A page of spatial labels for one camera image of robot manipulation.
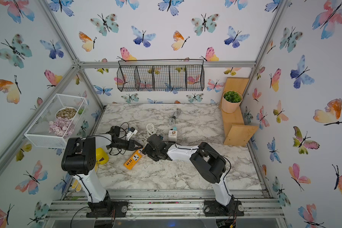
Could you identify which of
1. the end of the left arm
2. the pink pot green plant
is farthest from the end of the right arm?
the pink pot green plant

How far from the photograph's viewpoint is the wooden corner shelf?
863 mm

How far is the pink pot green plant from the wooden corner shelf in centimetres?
2

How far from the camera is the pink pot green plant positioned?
3.30 ft
